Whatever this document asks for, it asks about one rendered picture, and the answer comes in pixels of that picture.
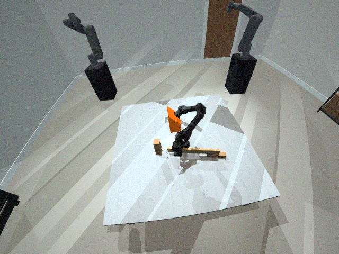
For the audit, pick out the long tan wooden rail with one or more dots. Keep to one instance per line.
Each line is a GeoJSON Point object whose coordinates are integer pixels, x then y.
{"type": "Point", "coordinates": [198, 150]}

